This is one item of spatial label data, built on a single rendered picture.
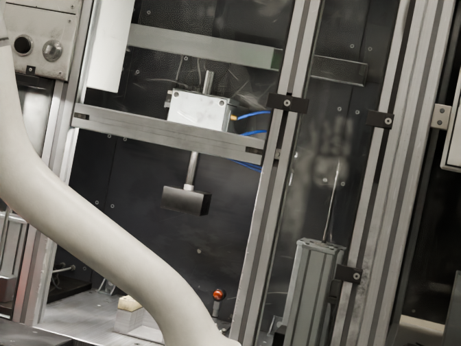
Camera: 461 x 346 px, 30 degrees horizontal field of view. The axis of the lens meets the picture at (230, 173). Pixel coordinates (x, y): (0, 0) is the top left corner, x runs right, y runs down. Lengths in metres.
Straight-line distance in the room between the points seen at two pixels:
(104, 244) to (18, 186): 0.11
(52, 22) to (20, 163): 0.70
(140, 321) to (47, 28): 0.61
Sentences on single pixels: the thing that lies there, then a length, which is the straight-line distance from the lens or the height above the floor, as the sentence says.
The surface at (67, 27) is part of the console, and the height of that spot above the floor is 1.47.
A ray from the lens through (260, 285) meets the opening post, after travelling 1.51.
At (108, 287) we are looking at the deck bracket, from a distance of 2.06.
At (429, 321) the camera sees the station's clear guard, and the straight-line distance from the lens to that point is 1.51.
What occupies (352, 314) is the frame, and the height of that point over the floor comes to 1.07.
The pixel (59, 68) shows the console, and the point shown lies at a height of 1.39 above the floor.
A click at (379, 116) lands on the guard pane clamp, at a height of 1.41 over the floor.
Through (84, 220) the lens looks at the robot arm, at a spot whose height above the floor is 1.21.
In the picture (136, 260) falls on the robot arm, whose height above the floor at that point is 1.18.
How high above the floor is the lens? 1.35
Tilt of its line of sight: 3 degrees down
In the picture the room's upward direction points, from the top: 11 degrees clockwise
